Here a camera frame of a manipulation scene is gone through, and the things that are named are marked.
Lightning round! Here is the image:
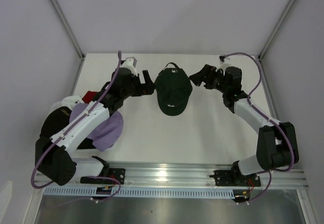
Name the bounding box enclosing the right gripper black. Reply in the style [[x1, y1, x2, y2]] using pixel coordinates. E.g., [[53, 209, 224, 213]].
[[188, 64, 229, 94]]

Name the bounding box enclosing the dark green baseball cap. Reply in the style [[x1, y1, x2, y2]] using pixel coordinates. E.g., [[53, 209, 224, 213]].
[[154, 62, 192, 116]]

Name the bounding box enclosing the red LA baseball cap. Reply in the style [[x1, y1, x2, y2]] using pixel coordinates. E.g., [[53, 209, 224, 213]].
[[82, 91, 98, 103]]

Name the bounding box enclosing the lilac baseball cap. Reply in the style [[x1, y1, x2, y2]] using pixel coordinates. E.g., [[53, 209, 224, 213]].
[[85, 111, 124, 152]]

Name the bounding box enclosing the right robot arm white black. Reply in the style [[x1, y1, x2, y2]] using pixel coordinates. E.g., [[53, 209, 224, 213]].
[[189, 64, 300, 186]]

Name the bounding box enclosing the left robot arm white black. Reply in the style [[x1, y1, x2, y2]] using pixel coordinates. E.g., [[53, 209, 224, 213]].
[[32, 67, 155, 185]]

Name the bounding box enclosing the white baseball cap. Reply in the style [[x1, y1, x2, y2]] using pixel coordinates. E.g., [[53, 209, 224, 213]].
[[49, 95, 84, 113]]

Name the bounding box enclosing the black baseball cap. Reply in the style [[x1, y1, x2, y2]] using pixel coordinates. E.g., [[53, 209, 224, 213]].
[[35, 106, 94, 151]]

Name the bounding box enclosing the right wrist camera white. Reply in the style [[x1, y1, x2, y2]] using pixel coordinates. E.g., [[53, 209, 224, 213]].
[[218, 55, 232, 71]]

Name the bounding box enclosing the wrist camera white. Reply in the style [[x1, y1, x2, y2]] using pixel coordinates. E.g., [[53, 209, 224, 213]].
[[218, 55, 232, 71], [120, 57, 138, 76]]

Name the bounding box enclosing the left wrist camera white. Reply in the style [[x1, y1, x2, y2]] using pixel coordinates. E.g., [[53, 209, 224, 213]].
[[120, 57, 138, 76]]

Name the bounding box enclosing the aluminium mounting rail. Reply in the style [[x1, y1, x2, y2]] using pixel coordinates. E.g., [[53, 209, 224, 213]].
[[35, 161, 308, 191]]

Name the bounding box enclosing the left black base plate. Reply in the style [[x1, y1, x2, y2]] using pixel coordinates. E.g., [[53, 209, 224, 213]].
[[80, 168, 126, 185]]

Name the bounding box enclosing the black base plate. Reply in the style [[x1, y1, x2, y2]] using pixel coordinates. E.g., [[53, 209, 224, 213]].
[[209, 170, 261, 187], [80, 168, 126, 185]]

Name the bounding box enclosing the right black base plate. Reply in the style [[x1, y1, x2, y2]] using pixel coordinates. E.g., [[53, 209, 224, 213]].
[[209, 170, 261, 187]]

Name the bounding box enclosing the white slotted cable duct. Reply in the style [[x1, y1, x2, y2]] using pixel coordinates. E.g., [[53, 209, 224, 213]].
[[44, 186, 235, 199]]

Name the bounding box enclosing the right aluminium corner post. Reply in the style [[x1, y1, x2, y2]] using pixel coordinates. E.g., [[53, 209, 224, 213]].
[[258, 0, 299, 60]]

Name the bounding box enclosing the aluminium corner post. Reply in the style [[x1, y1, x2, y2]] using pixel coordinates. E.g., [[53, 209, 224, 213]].
[[258, 0, 299, 60], [48, 0, 85, 61]]

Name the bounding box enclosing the left aluminium corner post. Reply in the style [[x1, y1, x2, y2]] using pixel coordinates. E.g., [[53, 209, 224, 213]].
[[48, 0, 85, 61]]

